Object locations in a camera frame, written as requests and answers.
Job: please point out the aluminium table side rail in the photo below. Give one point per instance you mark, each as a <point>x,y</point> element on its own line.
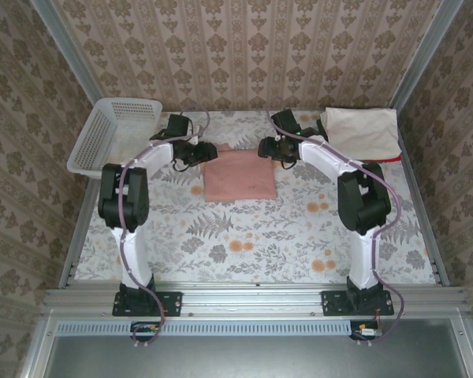
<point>84,212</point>
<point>416,177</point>

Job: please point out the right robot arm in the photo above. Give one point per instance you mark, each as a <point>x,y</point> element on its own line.
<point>362,201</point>

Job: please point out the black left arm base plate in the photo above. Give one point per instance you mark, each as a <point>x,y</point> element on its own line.
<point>171,303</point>

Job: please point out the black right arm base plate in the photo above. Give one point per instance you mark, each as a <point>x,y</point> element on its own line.
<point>333,303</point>

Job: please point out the aluminium frame post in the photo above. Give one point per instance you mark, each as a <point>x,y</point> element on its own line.
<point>76,59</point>
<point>422,59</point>

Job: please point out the white plastic mesh basket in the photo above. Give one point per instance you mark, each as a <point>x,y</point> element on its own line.
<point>94,134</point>

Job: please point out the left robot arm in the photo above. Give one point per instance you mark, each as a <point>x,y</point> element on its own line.
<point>122,197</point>

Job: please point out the grey metal panel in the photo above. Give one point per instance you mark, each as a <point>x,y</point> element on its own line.
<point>260,358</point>

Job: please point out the pink printed t-shirt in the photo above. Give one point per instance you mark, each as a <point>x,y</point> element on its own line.
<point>240,177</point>

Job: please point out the aluminium mounting rail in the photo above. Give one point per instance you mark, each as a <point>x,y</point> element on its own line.
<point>252,301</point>

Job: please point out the red folded t-shirt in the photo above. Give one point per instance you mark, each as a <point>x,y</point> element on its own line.
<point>392,158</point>

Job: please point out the stack of folded clothes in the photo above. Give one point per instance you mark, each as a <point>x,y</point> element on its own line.
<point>362,134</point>

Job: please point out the floral tablecloth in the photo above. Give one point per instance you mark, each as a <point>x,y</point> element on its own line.
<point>260,236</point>

